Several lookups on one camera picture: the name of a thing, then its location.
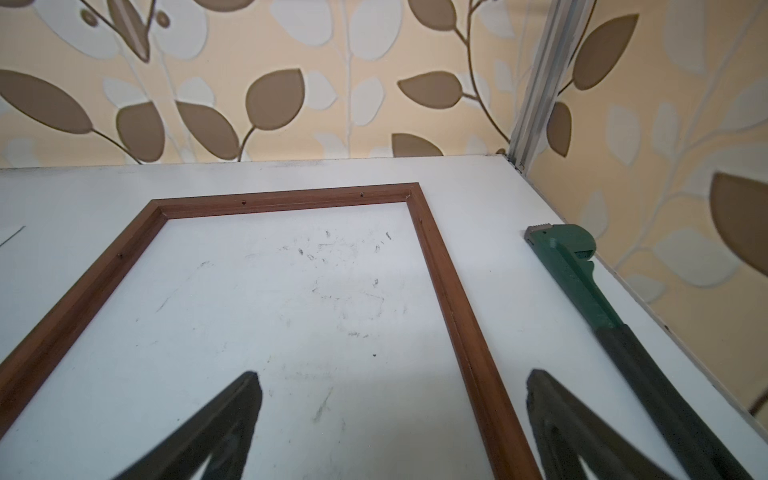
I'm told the brown wooden picture frame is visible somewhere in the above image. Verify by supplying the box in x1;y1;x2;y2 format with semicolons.
1;183;541;479

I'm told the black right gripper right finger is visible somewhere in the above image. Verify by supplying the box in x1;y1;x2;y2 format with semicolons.
527;369;671;479

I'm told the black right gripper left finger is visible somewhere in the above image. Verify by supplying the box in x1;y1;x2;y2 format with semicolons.
117;371;263;479

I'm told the aluminium cage frame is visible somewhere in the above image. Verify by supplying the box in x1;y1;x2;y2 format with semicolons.
507;1;595;176

